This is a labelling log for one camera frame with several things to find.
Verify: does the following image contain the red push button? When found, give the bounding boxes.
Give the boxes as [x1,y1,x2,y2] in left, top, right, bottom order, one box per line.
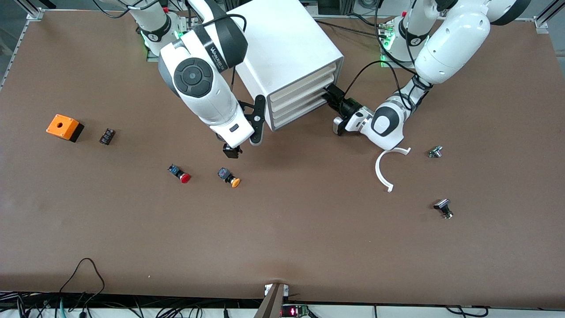
[167,164,192,184]

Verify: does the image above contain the black cable on table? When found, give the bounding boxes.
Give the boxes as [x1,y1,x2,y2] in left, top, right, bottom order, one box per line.
[314,13,389,39]

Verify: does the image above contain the grey camera stand beam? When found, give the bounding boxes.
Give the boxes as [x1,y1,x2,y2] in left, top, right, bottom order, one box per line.
[254,283,290,318]

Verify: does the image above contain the circuit board with red display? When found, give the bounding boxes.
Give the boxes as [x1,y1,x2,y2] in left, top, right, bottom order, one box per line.
[281,304,309,318]

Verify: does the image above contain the white curved plastic piece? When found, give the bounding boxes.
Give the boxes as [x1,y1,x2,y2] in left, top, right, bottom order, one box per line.
[375,147,412,193]

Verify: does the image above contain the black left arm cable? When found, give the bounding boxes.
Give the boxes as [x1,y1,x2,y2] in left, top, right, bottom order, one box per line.
[342,0,435,111]

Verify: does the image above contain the tangled black cables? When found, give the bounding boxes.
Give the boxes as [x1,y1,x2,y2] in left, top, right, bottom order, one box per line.
[0,291,248,318]

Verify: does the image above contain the black looped cable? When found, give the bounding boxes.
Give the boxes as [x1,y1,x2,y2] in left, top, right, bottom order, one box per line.
[57,258,106,296]

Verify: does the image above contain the orange push button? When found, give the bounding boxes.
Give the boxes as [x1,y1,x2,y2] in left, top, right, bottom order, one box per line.
[217,167,241,188]

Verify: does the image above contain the orange switch box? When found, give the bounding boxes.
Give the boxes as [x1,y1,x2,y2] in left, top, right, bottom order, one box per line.
[46,114,85,143]

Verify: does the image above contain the black silver push button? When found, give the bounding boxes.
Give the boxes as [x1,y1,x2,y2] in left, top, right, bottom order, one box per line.
[433,198,454,220]

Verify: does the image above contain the aluminium frame rail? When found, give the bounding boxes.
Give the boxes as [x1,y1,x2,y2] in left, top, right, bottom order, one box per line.
[15,0,45,20]
[532,0,565,34]

